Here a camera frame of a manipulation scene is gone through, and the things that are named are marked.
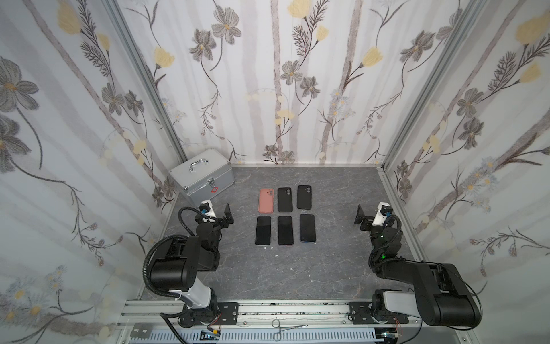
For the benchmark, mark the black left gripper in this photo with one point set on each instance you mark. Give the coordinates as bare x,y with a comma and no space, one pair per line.
219,219

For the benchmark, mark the black phone case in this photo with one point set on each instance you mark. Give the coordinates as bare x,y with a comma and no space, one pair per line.
304,197
284,200

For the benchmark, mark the white perforated cable tray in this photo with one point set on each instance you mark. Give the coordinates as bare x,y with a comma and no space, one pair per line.
299,335

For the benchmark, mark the phone with black screen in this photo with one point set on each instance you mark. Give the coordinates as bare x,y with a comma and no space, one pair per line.
263,230

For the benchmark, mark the aluminium corner frame post right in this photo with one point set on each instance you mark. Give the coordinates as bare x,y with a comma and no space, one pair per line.
463,26

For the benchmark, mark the pink phone case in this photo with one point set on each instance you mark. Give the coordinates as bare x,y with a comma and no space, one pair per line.
266,201

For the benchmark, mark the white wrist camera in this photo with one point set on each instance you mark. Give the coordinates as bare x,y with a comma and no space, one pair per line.
384,211
207,212

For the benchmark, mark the silver aluminium case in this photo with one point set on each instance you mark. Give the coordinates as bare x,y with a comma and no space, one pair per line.
203,177

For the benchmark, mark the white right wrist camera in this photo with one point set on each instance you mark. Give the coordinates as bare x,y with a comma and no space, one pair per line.
384,211

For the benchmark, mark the metal forceps scissors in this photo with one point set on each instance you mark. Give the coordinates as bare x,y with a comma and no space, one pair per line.
280,329

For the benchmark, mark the aluminium corner frame post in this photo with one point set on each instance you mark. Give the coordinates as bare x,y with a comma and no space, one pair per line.
145,76
463,26

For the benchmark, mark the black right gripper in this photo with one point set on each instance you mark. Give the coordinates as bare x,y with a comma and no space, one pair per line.
368,221

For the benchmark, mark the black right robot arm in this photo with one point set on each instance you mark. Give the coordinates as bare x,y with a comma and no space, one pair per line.
439,295

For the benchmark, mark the aluminium corner frame post left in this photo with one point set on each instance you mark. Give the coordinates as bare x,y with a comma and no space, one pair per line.
145,76

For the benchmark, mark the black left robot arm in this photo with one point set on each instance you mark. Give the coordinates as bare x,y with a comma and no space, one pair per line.
171,267

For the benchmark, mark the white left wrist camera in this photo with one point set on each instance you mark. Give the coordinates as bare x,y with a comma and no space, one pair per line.
207,212

